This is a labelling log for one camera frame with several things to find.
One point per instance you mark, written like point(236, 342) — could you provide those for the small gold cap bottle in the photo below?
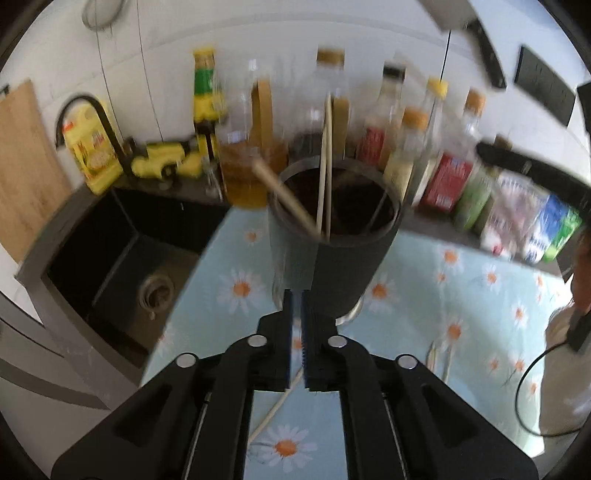
point(404, 161)

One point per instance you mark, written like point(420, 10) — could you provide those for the blue daisy print tablecloth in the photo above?
point(475, 304)

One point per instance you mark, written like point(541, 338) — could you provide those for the green label oil bottle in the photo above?
point(473, 198)

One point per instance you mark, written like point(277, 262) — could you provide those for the yellow sponge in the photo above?
point(191, 165)

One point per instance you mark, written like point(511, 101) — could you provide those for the large soy sauce jug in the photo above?
point(309, 115)

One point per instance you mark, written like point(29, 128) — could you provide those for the black cylindrical chopstick holder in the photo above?
point(351, 267)

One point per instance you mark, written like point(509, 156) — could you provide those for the small metal sink stopper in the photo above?
point(212, 180)

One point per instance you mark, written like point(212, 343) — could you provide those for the yellow cap clear bottle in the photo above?
point(436, 110)

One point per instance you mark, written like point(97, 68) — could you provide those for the black cap sauce bottle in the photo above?
point(376, 134)

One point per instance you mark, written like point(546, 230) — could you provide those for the black kitchen sink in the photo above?
point(115, 267)

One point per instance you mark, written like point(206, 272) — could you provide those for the black wall socket panel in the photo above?
point(545, 85)

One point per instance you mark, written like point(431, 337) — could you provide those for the white and blue packet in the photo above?
point(547, 230)

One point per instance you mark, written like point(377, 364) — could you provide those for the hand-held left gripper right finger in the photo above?
point(369, 406)

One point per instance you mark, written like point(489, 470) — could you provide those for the hanging metal strainer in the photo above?
point(104, 14)

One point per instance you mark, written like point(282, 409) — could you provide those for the clear cooking oil jug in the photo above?
point(242, 175)

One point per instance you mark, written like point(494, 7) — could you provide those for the black curved faucet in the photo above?
point(104, 124)

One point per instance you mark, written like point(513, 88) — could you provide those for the red label glass bottle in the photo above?
point(450, 180)

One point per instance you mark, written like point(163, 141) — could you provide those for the green packet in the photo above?
point(565, 235)

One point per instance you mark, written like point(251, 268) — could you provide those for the green label sauce bottle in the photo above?
point(206, 92)

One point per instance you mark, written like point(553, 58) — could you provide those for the yellow cleaning cloth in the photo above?
point(154, 159)

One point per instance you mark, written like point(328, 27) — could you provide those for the yellow dish soap bottle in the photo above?
point(90, 152)

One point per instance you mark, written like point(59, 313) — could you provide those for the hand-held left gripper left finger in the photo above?
point(221, 406)

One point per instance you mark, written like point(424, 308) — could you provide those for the clear bag with pink contents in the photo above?
point(510, 212)

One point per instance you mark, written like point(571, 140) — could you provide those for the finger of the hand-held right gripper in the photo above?
point(531, 170)

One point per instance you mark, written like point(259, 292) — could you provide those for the wooden cutting board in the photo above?
point(30, 170)

